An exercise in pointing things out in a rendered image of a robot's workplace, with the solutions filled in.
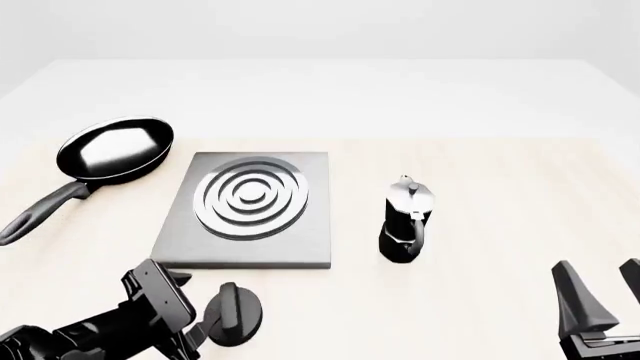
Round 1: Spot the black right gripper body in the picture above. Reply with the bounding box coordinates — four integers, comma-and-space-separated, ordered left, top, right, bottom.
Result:
558, 329, 640, 360

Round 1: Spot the black frying pan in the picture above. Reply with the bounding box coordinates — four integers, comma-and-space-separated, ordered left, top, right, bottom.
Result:
0, 115, 175, 248

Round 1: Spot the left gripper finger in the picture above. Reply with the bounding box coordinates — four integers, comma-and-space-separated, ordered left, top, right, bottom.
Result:
184, 311, 222, 351
168, 271, 194, 293

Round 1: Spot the flat grey stove plate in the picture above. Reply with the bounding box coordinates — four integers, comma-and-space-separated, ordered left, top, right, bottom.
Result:
150, 150, 333, 270

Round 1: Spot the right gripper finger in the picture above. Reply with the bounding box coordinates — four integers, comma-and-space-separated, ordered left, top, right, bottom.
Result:
618, 257, 640, 306
551, 259, 622, 339

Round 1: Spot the black and silver moka pot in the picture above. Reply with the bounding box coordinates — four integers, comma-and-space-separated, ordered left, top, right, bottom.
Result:
378, 174, 437, 265

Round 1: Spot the round black stove knob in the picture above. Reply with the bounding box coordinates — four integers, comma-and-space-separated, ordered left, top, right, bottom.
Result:
203, 281, 265, 348

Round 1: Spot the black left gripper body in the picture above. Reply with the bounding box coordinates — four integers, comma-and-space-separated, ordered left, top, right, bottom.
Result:
121, 258, 202, 360

